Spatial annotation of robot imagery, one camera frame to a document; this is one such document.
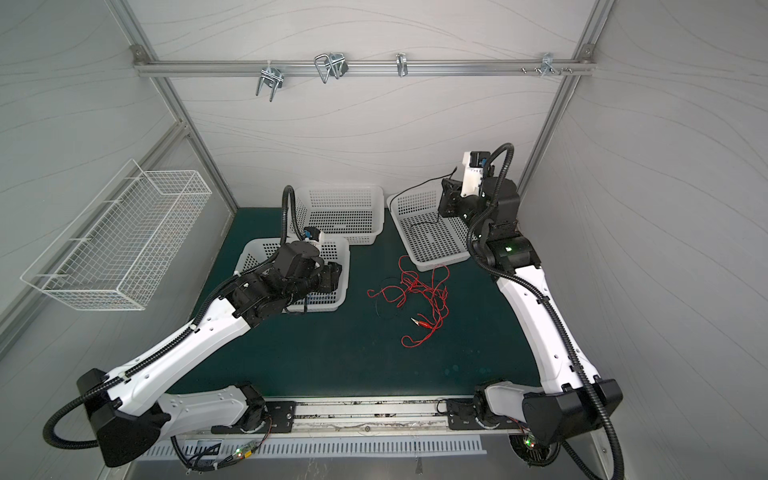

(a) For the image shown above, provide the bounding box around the white basket back right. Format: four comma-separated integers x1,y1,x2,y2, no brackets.
387,184,470,272

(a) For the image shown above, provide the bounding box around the metal hook clamp middle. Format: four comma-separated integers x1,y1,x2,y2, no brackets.
313,52,349,84

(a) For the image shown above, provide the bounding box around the metal hook clamp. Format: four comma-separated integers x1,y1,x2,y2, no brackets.
520,53,572,77
255,66,284,102
313,52,349,84

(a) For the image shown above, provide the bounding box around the white basket back middle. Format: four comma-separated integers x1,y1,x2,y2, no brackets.
295,185,384,246

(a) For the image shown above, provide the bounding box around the red alligator clip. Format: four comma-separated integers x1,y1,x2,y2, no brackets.
411,317,439,330

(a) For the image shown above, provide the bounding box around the red cable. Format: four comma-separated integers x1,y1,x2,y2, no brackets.
366,255,451,350

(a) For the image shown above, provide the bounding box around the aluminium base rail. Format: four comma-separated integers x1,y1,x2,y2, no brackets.
209,394,613,436

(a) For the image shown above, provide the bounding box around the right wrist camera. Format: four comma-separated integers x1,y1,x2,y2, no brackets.
460,151,491,197

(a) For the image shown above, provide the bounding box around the aluminium crossbar rail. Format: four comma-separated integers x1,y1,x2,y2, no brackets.
134,57,597,78

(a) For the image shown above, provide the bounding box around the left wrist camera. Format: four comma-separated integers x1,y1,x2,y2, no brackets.
300,226,325,247

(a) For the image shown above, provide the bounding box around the metal hook clamp left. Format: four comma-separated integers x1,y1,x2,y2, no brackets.
255,66,284,102

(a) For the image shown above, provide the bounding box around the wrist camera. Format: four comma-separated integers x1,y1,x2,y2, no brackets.
460,151,491,197
300,226,325,247

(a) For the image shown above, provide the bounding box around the metal hook clamp right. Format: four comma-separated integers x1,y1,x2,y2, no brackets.
520,53,572,77

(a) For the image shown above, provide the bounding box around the metal hook small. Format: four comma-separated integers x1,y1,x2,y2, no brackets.
395,52,408,78

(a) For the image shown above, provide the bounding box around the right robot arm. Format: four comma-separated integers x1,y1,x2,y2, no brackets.
438,143,626,479

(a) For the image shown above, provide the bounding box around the white basket front left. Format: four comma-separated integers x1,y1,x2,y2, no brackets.
234,235,351,314

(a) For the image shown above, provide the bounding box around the white vented cable duct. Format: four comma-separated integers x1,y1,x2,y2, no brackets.
138,435,487,461

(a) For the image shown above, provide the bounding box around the white wire wall basket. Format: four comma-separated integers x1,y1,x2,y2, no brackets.
20,160,212,311

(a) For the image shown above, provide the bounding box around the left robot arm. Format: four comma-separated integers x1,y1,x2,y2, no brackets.
42,186,343,471

